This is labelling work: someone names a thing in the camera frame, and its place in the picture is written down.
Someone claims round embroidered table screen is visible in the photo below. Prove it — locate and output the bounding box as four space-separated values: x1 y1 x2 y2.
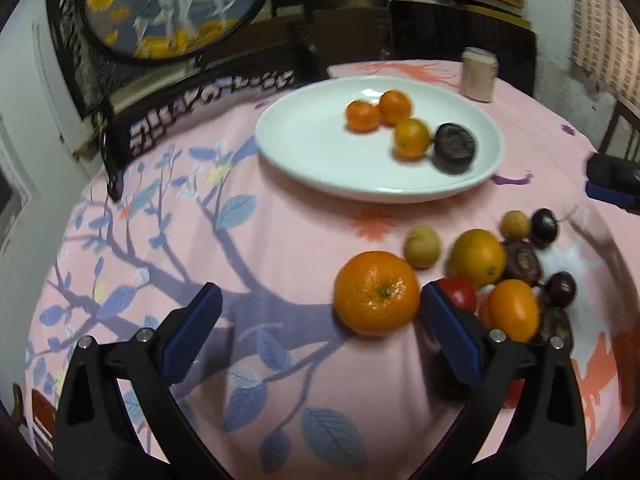
45 0 321 201

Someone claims dark wooden chair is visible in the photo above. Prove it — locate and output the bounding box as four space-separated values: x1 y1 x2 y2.
597 100 640 161

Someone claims large deep orange mandarin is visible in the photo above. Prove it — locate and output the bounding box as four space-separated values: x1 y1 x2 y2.
333 251 421 337

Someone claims small orange kumquat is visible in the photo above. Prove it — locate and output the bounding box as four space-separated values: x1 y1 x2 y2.
345 100 382 133
393 118 432 160
487 279 542 343
378 89 413 126

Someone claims pink printed tablecloth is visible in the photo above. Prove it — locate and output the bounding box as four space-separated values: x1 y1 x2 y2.
25 60 636 480

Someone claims white oval plate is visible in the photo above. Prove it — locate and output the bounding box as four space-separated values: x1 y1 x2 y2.
254 76 505 205

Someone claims red cherry tomato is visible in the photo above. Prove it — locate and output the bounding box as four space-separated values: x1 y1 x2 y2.
440 276 479 312

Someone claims small yellow-tan round fruit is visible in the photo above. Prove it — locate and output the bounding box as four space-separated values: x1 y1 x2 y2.
500 210 532 240
404 226 442 270

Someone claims yellowish smooth orange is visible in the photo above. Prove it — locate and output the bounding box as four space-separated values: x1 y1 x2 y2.
450 229 508 288

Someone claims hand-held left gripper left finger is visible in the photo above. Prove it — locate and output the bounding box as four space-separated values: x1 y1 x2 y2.
54 282 236 480

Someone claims dark purple plum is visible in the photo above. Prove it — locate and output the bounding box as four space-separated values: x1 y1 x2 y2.
530 208 559 250
545 271 577 308

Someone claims dark water chestnut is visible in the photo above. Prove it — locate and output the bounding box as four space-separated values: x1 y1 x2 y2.
501 239 542 286
431 122 478 176
537 307 573 348

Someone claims brown chair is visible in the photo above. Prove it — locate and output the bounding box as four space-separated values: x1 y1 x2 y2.
300 7 393 78

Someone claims pale drink can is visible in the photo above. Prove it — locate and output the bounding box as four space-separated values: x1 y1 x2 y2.
461 47 499 103

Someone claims checked curtain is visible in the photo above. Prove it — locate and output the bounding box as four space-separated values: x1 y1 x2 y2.
570 0 640 106

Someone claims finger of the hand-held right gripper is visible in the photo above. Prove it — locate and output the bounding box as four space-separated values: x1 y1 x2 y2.
585 152 640 211

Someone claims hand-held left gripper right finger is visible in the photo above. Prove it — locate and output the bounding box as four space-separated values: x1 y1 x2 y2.
420 280 588 480

